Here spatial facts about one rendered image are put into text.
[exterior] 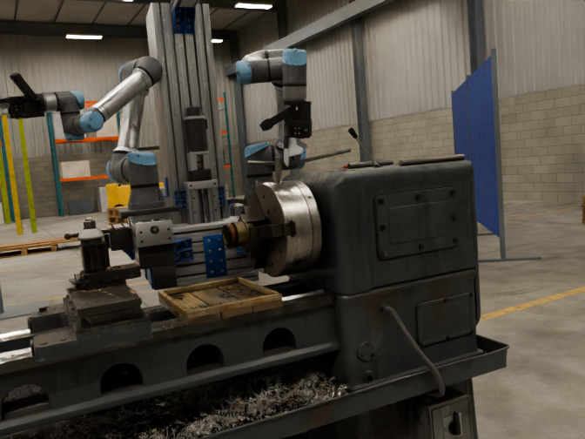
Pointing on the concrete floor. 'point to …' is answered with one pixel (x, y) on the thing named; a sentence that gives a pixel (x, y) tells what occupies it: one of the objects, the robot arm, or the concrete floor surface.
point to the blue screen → (482, 146)
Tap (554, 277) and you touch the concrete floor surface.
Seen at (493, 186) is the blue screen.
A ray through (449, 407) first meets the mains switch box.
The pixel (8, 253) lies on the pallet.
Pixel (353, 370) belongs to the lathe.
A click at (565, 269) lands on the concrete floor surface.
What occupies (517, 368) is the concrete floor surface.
